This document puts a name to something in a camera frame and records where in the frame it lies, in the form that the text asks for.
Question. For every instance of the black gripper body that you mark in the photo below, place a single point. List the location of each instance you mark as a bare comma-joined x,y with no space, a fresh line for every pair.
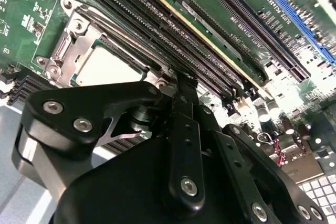
123,190

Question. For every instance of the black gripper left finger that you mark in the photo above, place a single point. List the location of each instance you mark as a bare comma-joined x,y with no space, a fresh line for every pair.
105,98

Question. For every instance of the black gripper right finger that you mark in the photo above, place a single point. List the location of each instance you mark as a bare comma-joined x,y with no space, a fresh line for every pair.
260,171

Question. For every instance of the silver-topped CPU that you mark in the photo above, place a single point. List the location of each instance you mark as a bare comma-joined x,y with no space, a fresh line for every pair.
110,69

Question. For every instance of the metal locking lever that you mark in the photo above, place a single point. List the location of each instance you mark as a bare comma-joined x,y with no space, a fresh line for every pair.
147,51

